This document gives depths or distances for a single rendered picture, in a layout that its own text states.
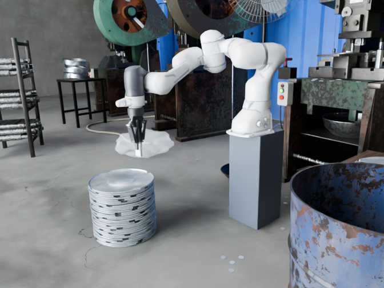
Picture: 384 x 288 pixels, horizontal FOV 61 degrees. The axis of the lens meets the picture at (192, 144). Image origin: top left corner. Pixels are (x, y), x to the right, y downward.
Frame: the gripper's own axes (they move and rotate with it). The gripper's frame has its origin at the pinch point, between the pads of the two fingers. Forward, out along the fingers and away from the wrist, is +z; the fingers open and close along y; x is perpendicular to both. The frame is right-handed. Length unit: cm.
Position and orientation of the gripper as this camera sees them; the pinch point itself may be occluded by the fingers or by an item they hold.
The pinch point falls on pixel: (138, 149)
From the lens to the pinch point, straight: 157.8
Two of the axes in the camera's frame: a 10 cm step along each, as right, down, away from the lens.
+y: 4.9, -2.4, 8.4
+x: -8.7, -1.1, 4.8
